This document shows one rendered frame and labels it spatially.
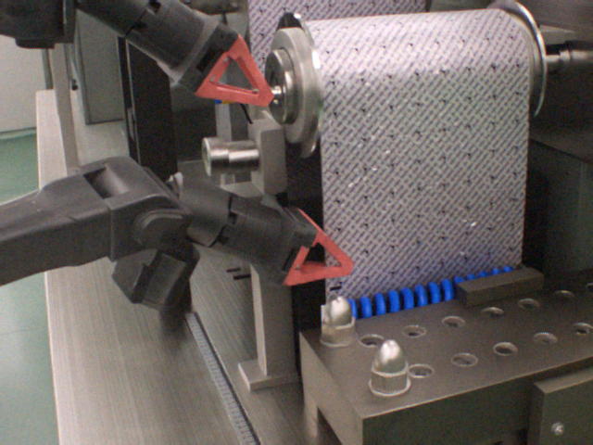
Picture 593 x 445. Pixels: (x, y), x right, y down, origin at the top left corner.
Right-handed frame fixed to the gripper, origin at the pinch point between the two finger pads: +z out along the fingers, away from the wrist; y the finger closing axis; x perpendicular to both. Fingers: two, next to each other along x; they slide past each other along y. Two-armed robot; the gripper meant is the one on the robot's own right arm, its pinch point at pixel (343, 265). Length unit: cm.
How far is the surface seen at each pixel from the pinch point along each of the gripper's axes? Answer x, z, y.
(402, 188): 9.6, 2.0, 0.2
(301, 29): 19.5, -13.8, -2.9
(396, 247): 3.7, 4.5, 0.3
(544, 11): 35.0, 15.0, -9.6
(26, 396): -119, 9, -166
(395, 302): -1.0, 5.4, 3.5
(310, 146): 9.7, -8.3, -1.6
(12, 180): -125, 3, -432
